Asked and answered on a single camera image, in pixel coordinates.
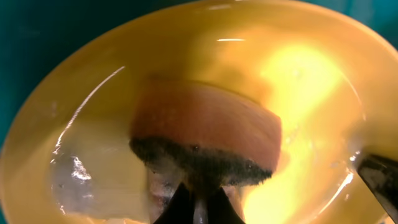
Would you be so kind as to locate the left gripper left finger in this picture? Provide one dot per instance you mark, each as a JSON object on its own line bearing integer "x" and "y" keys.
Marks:
{"x": 181, "y": 208}

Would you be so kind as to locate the green and pink sponge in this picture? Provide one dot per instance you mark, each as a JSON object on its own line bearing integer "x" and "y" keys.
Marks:
{"x": 209, "y": 135}

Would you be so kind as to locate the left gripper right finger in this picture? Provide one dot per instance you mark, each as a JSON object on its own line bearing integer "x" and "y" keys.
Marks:
{"x": 220, "y": 210}

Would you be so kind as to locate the yellow plate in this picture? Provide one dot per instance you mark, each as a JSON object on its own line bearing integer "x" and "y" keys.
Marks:
{"x": 248, "y": 77}

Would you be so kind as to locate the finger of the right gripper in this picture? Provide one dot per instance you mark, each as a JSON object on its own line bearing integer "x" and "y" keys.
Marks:
{"x": 380, "y": 176}

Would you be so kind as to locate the teal plastic tray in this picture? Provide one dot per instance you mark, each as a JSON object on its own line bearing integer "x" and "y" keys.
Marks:
{"x": 31, "y": 37}

